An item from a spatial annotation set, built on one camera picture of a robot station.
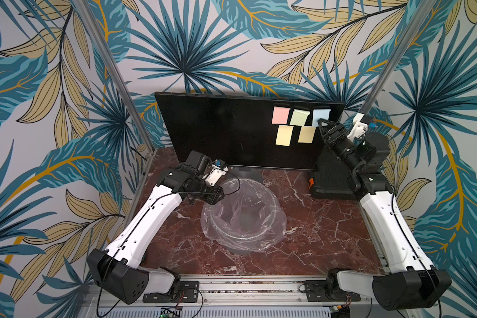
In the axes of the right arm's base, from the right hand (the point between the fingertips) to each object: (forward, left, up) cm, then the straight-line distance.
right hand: (320, 123), depth 65 cm
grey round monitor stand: (+15, +21, -44) cm, 51 cm away
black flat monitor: (+22, +22, -21) cm, 38 cm away
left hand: (-13, +35, -22) cm, 44 cm away
